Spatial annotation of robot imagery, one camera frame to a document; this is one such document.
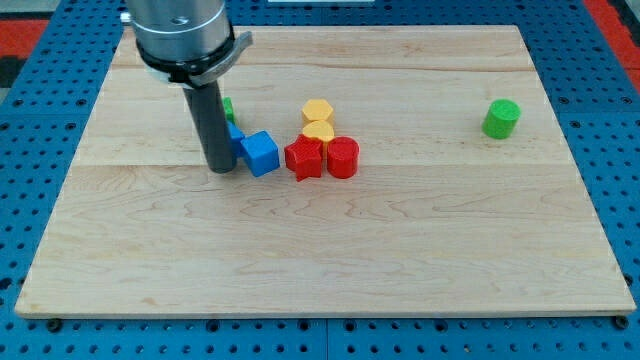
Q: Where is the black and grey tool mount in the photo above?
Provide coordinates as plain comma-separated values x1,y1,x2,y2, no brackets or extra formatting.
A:
136,31,253,89

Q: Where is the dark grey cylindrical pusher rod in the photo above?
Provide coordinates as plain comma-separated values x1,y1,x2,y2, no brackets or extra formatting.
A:
183,82,237,173

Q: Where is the blue triangle block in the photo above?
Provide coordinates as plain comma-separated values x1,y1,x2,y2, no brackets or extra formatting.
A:
227,121,245,157

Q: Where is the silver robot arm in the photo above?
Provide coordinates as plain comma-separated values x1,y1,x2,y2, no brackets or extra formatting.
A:
126,0,253,173

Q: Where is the blue cube block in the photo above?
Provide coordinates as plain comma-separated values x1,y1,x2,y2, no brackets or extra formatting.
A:
240,131,280,177

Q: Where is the green block behind rod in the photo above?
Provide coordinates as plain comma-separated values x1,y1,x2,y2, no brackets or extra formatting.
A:
222,97,235,124

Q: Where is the yellow hexagon block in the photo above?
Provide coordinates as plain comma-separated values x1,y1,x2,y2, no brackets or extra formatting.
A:
301,99,335,126

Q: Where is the red star block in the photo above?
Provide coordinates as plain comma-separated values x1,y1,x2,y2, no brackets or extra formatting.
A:
284,134,324,182

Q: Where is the yellow cylinder block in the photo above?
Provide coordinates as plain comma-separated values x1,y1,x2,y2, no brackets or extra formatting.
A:
302,120,335,154

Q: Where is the red cylinder block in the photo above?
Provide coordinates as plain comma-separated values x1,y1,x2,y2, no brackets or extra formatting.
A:
327,136,360,179

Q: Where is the light wooden board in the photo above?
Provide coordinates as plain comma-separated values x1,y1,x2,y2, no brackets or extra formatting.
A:
15,25,636,319

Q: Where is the green cylinder block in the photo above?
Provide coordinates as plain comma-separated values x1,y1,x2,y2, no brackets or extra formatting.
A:
482,99,521,139

